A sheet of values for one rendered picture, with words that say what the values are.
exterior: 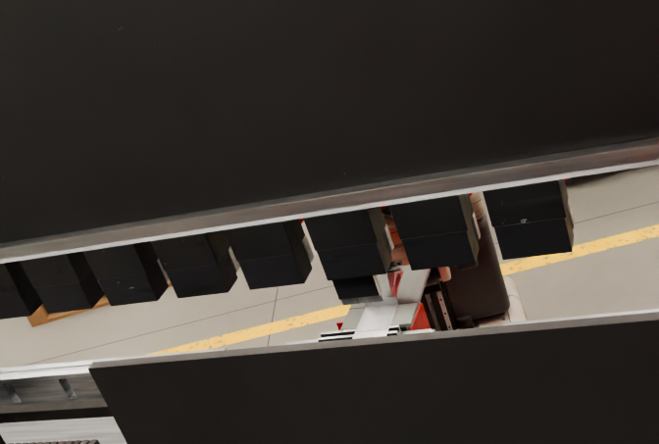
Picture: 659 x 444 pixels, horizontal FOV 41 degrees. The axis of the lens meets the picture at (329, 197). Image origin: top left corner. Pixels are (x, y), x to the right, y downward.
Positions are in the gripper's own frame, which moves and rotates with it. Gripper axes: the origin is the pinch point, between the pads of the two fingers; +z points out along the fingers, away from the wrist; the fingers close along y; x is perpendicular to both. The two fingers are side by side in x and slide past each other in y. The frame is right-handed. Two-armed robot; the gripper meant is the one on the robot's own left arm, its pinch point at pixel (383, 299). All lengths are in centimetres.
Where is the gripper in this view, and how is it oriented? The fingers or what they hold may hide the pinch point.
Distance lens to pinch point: 216.7
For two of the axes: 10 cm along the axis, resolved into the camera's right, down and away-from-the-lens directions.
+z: 1.3, 9.9, -0.4
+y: 9.1, -1.4, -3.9
